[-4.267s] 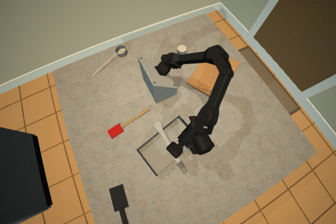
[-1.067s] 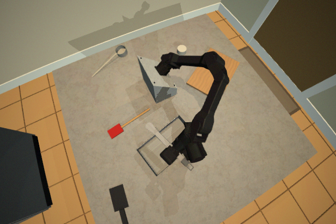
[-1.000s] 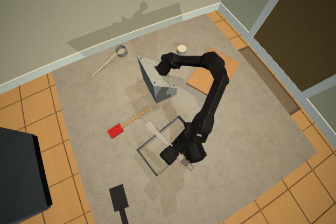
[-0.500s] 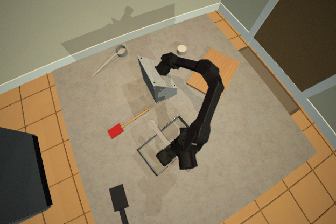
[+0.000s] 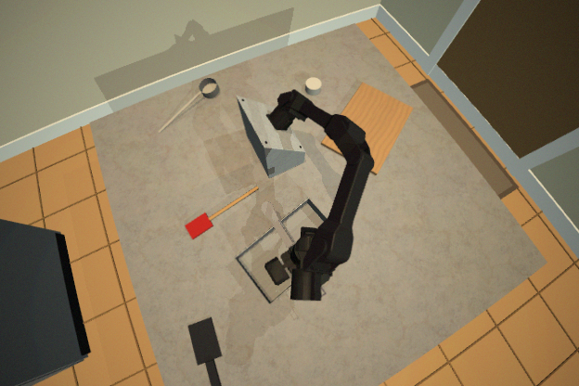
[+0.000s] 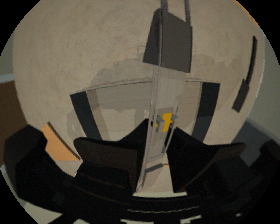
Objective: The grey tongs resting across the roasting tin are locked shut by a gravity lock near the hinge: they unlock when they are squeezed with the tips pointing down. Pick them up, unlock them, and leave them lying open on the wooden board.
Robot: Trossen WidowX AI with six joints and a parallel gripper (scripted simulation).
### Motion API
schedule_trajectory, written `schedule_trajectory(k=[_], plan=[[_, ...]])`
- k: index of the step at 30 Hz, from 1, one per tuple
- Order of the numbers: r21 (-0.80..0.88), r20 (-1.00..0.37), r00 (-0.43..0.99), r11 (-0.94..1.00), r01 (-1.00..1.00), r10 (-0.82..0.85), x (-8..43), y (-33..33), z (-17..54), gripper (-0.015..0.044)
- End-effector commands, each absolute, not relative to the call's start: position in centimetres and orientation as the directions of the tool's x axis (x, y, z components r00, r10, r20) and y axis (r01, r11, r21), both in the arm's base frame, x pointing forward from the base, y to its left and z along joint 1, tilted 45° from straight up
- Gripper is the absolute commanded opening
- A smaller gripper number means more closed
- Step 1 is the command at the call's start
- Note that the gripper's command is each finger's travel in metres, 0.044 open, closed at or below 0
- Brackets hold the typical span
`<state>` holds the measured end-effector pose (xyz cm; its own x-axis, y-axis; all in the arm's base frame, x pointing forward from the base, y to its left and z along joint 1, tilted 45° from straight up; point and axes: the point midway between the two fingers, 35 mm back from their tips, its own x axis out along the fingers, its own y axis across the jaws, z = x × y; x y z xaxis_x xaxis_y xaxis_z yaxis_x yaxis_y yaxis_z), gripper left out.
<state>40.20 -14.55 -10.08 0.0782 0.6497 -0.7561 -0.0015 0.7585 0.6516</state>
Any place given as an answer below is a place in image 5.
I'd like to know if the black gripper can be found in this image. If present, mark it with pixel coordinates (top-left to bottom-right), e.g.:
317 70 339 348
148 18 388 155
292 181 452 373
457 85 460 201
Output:
264 244 300 285

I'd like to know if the cream short cylinder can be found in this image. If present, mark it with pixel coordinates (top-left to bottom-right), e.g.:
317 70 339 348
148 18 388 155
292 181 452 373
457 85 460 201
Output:
305 77 321 96

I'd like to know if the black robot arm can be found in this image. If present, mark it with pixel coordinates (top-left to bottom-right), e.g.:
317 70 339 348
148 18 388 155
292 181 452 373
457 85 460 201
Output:
265 89 375 301

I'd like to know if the dark brown spatula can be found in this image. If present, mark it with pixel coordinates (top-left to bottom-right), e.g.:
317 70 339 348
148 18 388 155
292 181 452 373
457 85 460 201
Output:
188 317 222 386

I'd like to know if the red spatula with wooden handle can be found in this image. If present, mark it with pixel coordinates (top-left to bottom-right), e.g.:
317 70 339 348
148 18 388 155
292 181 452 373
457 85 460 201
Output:
186 187 259 239

